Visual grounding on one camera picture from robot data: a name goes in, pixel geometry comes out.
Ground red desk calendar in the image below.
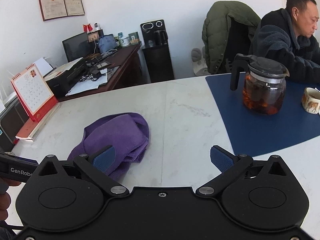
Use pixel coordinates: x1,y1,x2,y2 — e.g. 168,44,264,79
10,63,58,123

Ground black inkjet printer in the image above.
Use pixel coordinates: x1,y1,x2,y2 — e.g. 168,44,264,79
44,57,88,99

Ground small framed certificate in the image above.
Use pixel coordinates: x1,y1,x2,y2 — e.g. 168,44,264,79
63,0,85,17

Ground grey plush slipper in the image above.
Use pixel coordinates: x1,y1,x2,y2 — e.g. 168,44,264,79
191,48,203,62

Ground large framed certificate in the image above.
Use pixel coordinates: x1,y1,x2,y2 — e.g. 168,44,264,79
38,0,68,22

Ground blue table mat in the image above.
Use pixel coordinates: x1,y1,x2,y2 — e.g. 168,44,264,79
205,72,320,157

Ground red cover book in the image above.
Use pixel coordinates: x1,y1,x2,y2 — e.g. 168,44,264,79
16,102,59,139

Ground person's left hand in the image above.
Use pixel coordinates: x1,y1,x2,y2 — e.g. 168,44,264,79
0,180,22,213

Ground blue drawstring bag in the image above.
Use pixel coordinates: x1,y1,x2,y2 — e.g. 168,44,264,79
98,34,117,53

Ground ceramic cup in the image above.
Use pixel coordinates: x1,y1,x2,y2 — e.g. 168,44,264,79
301,87,320,115

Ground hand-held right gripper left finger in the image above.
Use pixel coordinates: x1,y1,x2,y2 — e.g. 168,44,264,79
31,145,127,197

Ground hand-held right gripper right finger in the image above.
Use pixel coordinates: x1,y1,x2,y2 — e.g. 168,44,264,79
196,145,295,196

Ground purple towel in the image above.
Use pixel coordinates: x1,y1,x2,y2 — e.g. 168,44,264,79
67,112,150,176

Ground black kettle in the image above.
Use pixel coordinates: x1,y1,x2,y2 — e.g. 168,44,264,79
154,30,168,45

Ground black water dispenser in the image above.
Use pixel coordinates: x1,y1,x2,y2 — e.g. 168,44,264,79
140,19,175,83

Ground white paper sheets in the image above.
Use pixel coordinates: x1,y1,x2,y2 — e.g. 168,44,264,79
65,74,108,97

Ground black office chair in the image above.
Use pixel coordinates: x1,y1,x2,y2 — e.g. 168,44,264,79
222,17,260,74

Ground blank white paper sheet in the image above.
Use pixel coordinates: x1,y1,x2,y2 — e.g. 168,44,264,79
32,57,54,75

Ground black printer with blue sticker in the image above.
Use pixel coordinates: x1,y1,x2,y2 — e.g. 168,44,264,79
0,96,29,153

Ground computer monitor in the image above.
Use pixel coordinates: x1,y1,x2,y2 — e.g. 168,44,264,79
62,32,92,62

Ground glass teapot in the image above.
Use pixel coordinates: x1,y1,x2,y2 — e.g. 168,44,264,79
230,53,290,115

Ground white thick book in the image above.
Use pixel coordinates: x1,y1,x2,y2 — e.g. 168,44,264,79
15,105,60,144

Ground green padded jacket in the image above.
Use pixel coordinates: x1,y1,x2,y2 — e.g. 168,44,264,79
202,1,262,75

